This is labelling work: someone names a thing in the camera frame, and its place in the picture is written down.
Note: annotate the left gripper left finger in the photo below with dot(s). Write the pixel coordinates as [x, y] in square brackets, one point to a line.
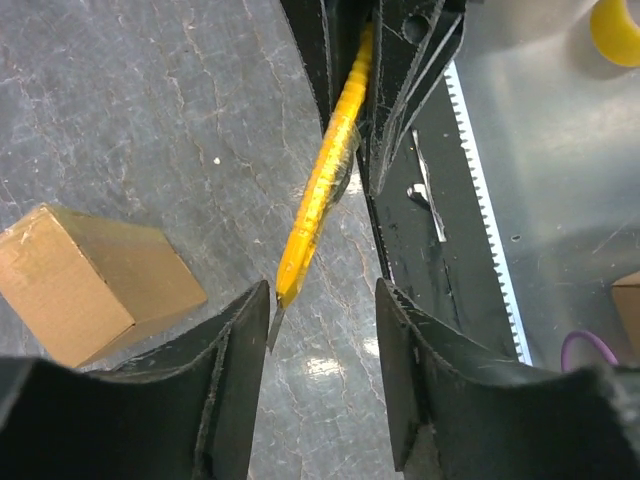
[184, 410]

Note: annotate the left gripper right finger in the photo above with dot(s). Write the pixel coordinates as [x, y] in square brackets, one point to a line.
[457, 410]

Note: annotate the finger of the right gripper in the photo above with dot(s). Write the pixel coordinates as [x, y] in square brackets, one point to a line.
[414, 42]
[307, 20]

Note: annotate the yellow utility knife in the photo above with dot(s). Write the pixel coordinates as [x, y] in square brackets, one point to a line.
[326, 184]

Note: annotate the brown cardboard express box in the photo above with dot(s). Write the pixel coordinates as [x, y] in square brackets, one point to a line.
[89, 286]

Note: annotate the yellow tape roll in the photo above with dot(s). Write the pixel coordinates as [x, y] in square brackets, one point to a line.
[614, 32]

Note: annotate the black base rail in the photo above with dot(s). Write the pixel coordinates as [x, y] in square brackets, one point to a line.
[433, 243]

